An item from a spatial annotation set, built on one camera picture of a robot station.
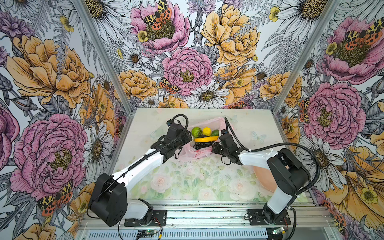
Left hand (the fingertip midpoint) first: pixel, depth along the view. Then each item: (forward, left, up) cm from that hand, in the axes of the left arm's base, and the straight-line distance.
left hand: (188, 138), depth 84 cm
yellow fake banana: (+8, -11, -12) cm, 18 cm away
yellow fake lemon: (+14, -12, -12) cm, 22 cm away
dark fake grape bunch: (+4, -7, -13) cm, 15 cm away
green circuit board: (-41, +19, -17) cm, 48 cm away
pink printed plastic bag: (-5, 0, -7) cm, 9 cm away
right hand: (0, -14, -13) cm, 19 cm away
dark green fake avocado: (+14, -17, -13) cm, 26 cm away
